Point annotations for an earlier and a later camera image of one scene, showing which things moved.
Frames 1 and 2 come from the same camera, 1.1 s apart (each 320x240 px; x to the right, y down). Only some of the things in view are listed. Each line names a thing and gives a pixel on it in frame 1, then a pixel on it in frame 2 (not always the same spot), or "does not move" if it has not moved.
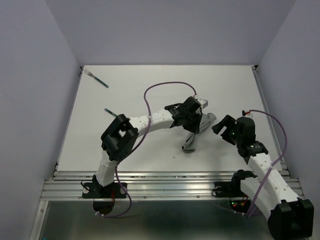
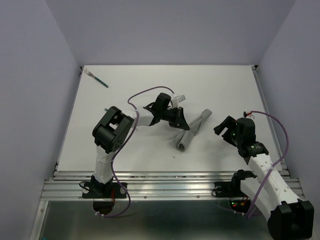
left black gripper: (195, 128) -> (179, 121)
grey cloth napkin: (189, 145) -> (181, 139)
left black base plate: (96, 190) does not move
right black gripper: (226, 121) does not move
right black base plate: (229, 189) does not move
